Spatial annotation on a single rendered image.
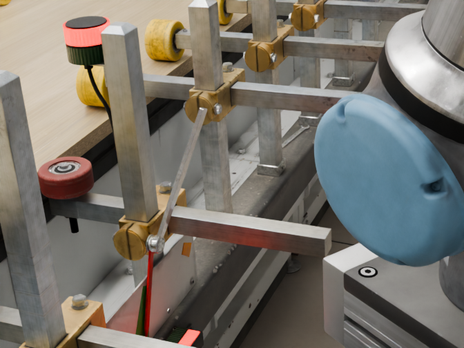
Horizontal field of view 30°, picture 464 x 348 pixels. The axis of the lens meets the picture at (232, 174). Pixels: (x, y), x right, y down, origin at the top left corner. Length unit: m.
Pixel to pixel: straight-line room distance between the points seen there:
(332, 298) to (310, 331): 1.55
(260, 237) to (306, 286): 1.43
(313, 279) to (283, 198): 0.99
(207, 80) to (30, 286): 0.50
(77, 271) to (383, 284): 0.83
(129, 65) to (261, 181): 0.61
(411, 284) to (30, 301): 0.46
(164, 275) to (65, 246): 0.24
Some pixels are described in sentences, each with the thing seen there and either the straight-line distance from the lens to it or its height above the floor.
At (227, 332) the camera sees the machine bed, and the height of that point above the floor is 0.16.
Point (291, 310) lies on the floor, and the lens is 2.51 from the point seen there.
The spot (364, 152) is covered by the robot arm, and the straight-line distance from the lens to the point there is 0.52.
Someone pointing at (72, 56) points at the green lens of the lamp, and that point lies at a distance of 1.14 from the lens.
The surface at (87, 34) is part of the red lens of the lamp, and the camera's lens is 1.12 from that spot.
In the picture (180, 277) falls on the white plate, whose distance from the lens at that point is 1.32.
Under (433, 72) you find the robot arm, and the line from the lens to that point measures 0.50.
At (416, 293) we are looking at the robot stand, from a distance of 0.74.
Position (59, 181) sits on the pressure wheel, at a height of 0.90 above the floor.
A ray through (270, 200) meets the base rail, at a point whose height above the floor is 0.70.
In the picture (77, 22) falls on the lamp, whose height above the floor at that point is 1.15.
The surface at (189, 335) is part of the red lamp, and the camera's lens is 1.26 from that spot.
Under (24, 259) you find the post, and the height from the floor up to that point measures 0.96.
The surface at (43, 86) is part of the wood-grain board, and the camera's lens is 1.68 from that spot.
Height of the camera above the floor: 1.45
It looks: 26 degrees down
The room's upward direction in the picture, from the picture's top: 4 degrees counter-clockwise
